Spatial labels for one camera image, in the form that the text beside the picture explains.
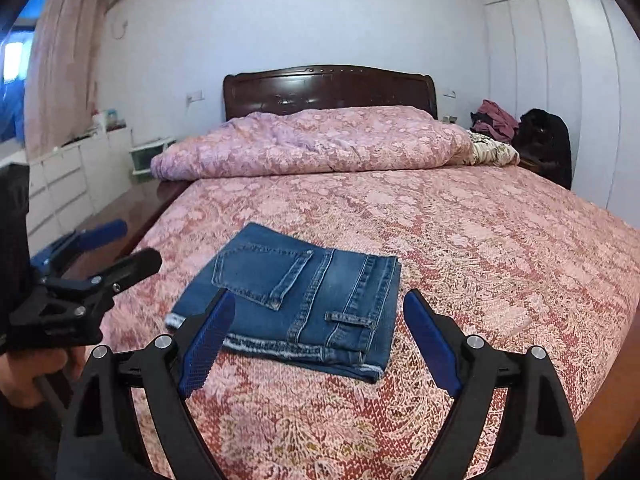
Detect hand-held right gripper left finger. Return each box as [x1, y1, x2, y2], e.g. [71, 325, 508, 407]
[56, 287, 237, 480]

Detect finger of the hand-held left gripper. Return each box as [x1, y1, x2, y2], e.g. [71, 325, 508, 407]
[40, 247, 164, 307]
[30, 219, 128, 276]

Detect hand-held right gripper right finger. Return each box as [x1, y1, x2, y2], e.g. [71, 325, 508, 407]
[402, 287, 586, 480]

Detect blue denim pants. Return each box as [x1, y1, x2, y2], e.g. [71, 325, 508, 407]
[165, 222, 402, 385]

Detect person's left hand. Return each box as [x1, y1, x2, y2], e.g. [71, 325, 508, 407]
[0, 345, 87, 409]

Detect white drawer cabinet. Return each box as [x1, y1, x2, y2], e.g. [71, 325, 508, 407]
[0, 127, 133, 251]

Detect green storage box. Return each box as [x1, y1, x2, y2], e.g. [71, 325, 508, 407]
[129, 137, 178, 181]

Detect pink patterned bedspread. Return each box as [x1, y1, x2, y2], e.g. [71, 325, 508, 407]
[92, 162, 640, 480]

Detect bottles on cabinet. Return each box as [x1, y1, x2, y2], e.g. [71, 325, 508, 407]
[90, 107, 126, 133]

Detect pink curtain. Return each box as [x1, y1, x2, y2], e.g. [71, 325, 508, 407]
[25, 0, 113, 161]

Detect window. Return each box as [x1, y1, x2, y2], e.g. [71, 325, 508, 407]
[0, 0, 41, 141]

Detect cream patterned pillow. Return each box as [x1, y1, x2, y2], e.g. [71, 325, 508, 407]
[467, 130, 521, 167]

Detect pink floral quilt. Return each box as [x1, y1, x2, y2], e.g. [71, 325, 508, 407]
[150, 106, 476, 181]

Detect black coat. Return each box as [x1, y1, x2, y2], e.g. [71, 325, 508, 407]
[515, 108, 573, 191]

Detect maroon clothes pile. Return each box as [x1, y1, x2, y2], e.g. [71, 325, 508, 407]
[471, 100, 521, 143]

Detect white wardrobe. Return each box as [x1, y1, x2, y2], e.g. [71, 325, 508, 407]
[475, 0, 640, 221]

